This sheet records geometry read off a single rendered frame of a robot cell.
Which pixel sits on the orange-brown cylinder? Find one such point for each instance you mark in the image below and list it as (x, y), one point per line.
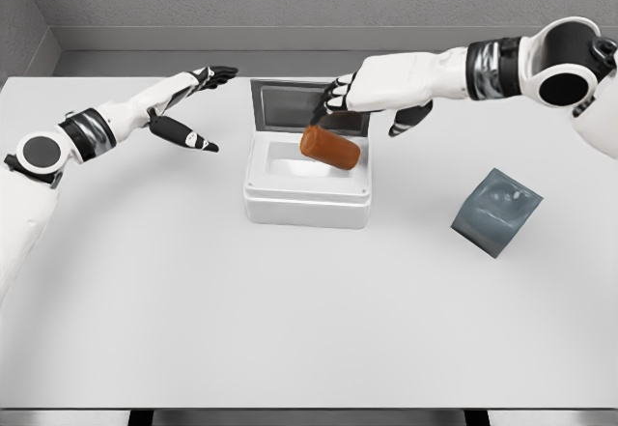
(330, 148)

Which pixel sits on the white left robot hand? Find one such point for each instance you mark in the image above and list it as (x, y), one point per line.
(166, 102)

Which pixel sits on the white box with open lid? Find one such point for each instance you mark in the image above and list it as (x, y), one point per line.
(309, 179)

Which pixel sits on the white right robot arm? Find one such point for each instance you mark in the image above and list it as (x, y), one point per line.
(545, 73)

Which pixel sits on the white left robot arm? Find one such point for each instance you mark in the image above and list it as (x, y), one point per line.
(29, 194)

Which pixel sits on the grey-blue cube block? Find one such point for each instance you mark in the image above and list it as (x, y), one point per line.
(497, 211)

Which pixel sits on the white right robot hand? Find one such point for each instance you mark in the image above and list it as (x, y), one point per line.
(386, 83)

